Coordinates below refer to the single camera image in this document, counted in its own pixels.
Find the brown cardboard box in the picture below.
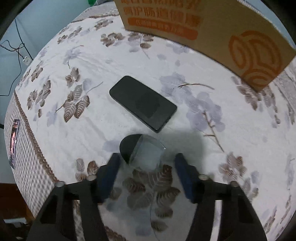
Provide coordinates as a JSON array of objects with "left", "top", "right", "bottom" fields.
[{"left": 113, "top": 0, "right": 296, "bottom": 93}]

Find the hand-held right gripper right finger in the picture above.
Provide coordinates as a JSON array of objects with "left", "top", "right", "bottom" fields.
[{"left": 174, "top": 153, "right": 269, "bottom": 241}]

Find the small clear round container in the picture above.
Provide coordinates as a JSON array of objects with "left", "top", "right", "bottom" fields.
[{"left": 119, "top": 134, "right": 166, "bottom": 172}]

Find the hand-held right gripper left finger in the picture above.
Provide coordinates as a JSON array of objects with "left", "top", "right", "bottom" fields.
[{"left": 26, "top": 153, "right": 122, "bottom": 241}]

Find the black smartphone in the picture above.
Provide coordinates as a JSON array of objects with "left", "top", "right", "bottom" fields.
[{"left": 109, "top": 75, "right": 178, "bottom": 133}]

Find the lit phone screen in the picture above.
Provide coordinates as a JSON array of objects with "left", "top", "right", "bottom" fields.
[{"left": 9, "top": 119, "right": 21, "bottom": 169}]

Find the black cable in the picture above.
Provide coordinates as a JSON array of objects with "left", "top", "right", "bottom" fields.
[{"left": 0, "top": 19, "right": 30, "bottom": 96}]

